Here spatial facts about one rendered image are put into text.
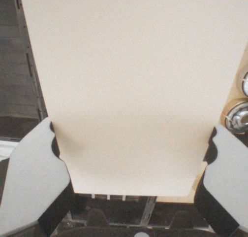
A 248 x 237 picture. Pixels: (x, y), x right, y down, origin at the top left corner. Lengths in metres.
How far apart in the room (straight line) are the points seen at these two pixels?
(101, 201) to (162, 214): 0.27
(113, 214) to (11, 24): 0.72
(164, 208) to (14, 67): 0.76
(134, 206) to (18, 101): 0.61
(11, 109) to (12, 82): 0.10
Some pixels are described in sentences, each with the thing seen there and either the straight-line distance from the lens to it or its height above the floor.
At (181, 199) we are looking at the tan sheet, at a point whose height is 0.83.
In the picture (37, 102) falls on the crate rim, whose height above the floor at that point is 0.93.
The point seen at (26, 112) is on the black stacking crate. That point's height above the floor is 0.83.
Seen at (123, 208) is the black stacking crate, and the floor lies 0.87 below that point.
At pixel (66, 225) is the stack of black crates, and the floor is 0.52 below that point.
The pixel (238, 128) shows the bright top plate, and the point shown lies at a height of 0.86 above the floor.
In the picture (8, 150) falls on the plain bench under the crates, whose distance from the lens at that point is 0.92.
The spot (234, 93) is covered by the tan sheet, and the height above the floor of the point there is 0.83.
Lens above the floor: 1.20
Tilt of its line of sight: 62 degrees down
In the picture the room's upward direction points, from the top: 177 degrees counter-clockwise
